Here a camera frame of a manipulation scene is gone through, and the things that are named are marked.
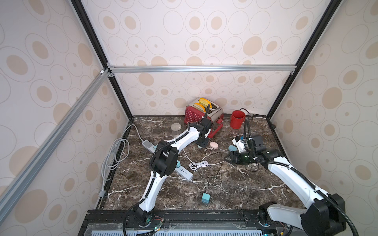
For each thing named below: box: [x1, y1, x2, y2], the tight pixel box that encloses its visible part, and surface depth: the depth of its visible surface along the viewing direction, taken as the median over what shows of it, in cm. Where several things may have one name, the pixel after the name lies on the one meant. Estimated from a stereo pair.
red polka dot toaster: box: [184, 97, 224, 139], surface depth 102 cm
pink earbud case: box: [209, 141, 219, 150], surface depth 103 cm
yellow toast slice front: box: [192, 102, 206, 113], surface depth 99 cm
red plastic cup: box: [229, 109, 246, 130], surface depth 111 cm
